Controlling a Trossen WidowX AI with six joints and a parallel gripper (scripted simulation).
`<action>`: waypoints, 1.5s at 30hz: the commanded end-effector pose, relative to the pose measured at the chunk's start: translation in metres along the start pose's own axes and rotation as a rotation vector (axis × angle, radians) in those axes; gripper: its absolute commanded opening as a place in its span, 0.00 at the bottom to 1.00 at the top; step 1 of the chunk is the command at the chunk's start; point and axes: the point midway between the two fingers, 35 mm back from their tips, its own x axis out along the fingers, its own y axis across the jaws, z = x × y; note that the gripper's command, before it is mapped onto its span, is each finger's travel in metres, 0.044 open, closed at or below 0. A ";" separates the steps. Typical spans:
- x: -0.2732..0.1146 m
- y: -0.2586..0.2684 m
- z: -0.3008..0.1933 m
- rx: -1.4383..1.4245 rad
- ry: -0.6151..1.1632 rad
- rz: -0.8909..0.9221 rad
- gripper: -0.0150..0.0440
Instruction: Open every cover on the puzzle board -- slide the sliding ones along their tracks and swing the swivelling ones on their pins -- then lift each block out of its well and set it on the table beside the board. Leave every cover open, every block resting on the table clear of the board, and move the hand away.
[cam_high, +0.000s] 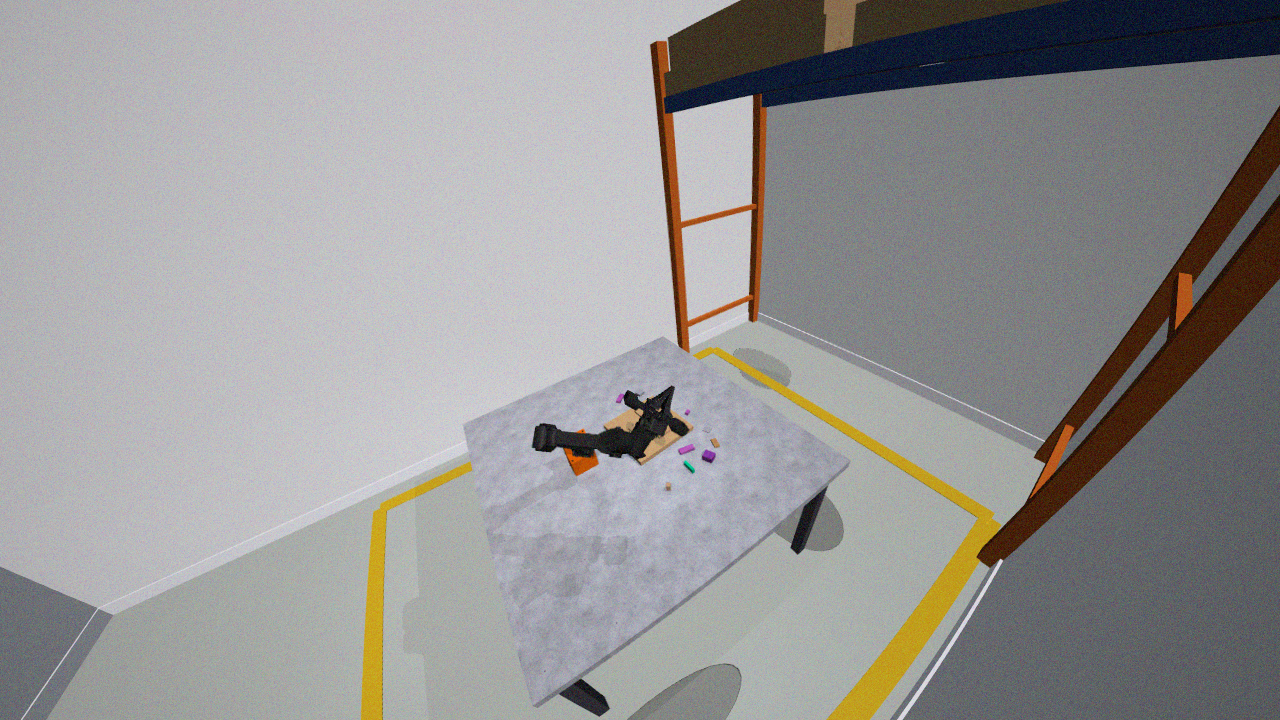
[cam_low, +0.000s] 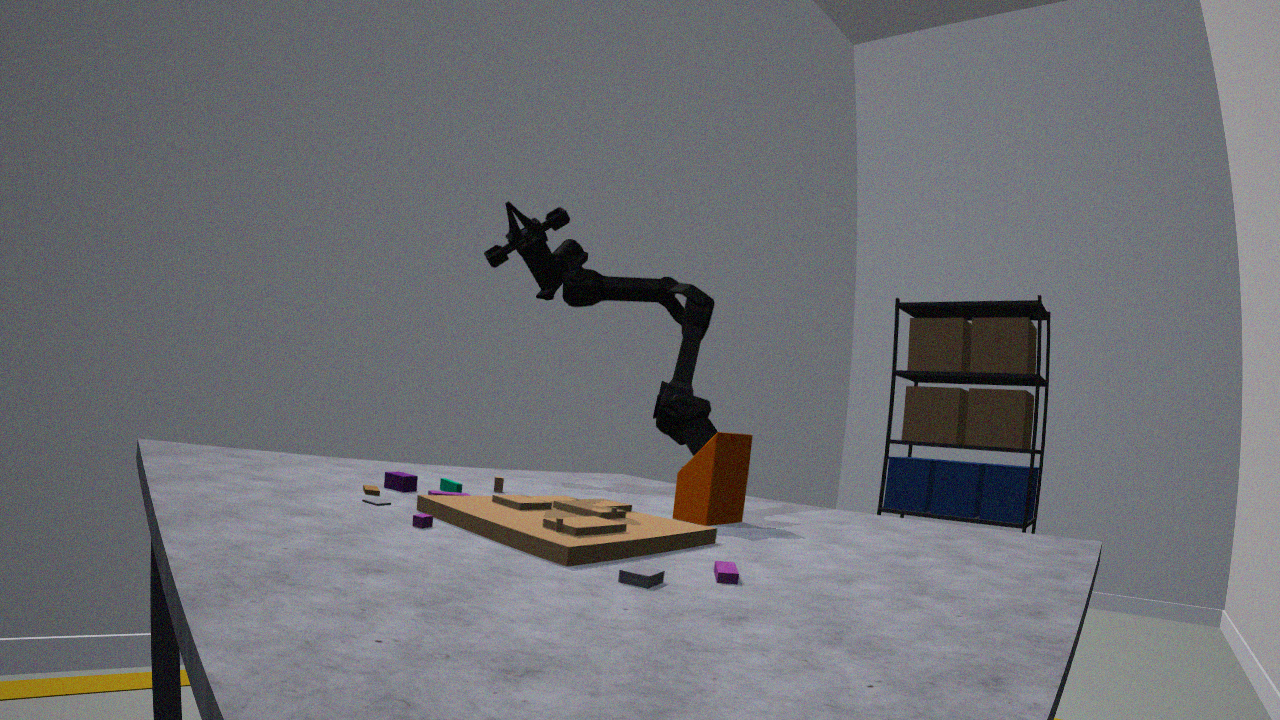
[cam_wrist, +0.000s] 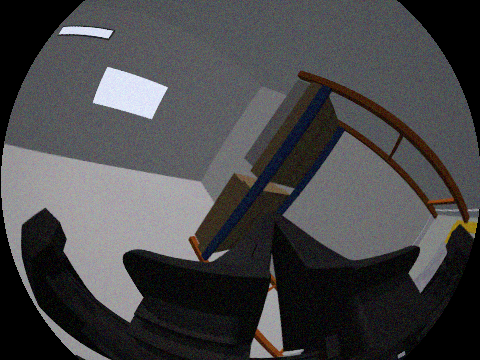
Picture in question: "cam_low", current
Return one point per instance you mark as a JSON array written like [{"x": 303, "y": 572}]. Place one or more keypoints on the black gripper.
[{"x": 533, "y": 248}]

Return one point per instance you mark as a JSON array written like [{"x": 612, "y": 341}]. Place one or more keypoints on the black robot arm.
[{"x": 680, "y": 414}]

